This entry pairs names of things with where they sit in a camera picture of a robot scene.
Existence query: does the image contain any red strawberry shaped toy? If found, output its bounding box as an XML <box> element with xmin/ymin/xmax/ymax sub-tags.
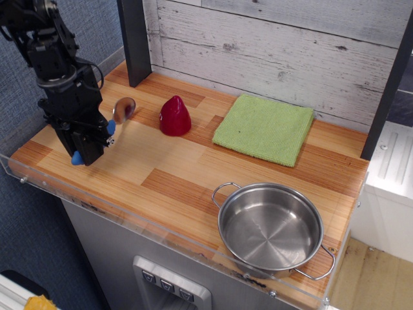
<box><xmin>159</xmin><ymin>96</ymin><xmax>192</xmax><ymax>136</ymax></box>

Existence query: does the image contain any grey cabinet with dispenser panel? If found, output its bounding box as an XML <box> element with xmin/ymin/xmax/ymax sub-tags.
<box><xmin>63</xmin><ymin>201</ymin><xmax>293</xmax><ymax>309</ymax></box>

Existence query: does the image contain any green folded cloth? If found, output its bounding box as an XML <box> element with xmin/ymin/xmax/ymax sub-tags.
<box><xmin>212</xmin><ymin>94</ymin><xmax>314</xmax><ymax>167</ymax></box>

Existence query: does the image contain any white ribbed side unit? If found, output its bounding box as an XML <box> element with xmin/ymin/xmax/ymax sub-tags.
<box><xmin>349</xmin><ymin>121</ymin><xmax>412</xmax><ymax>262</ymax></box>

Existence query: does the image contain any blue handled metal spoon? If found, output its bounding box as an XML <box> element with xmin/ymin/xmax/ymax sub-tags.
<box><xmin>71</xmin><ymin>97</ymin><xmax>136</xmax><ymax>165</ymax></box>

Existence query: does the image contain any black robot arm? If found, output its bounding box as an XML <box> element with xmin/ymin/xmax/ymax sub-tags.
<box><xmin>1</xmin><ymin>1</ymin><xmax>116</xmax><ymax>166</ymax></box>

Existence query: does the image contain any clear acrylic table guard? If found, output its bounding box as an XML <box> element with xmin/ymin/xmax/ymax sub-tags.
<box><xmin>0</xmin><ymin>46</ymin><xmax>370</xmax><ymax>308</ymax></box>

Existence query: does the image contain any dark vertical post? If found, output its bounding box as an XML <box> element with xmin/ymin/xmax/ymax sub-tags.
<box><xmin>117</xmin><ymin>0</ymin><xmax>152</xmax><ymax>87</ymax></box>
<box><xmin>360</xmin><ymin>12</ymin><xmax>412</xmax><ymax>160</ymax></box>

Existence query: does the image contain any dark right vertical post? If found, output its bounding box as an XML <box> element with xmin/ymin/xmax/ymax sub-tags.
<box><xmin>360</xmin><ymin>12</ymin><xmax>412</xmax><ymax>160</ymax></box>

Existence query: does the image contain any dark left vertical post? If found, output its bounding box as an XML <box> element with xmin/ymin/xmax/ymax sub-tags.
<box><xmin>117</xmin><ymin>0</ymin><xmax>152</xmax><ymax>87</ymax></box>

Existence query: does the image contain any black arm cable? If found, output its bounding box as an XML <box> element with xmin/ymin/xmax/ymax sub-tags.
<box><xmin>76</xmin><ymin>57</ymin><xmax>106</xmax><ymax>92</ymax></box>

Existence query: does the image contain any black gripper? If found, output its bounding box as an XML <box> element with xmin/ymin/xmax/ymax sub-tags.
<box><xmin>37</xmin><ymin>57</ymin><xmax>114</xmax><ymax>166</ymax></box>

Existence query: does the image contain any stainless steel pot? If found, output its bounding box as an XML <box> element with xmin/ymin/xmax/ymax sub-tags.
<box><xmin>214</xmin><ymin>183</ymin><xmax>336</xmax><ymax>281</ymax></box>

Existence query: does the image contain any yellow black object corner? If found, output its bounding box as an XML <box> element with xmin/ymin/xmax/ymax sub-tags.
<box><xmin>1</xmin><ymin>270</ymin><xmax>59</xmax><ymax>310</ymax></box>

